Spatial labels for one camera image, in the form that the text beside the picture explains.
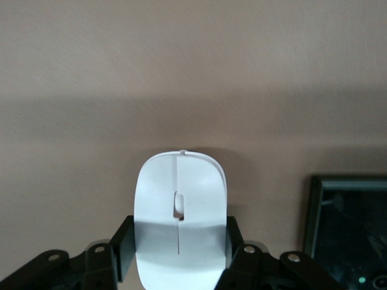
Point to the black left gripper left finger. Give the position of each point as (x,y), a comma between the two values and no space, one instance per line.
(90,269)

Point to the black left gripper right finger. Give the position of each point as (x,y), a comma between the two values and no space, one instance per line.
(257,272)

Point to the white computer mouse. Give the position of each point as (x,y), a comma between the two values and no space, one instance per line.
(181,241)

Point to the black phone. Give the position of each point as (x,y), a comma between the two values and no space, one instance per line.
(347,229)

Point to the brown table cover mat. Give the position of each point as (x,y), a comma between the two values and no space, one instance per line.
(151,75)

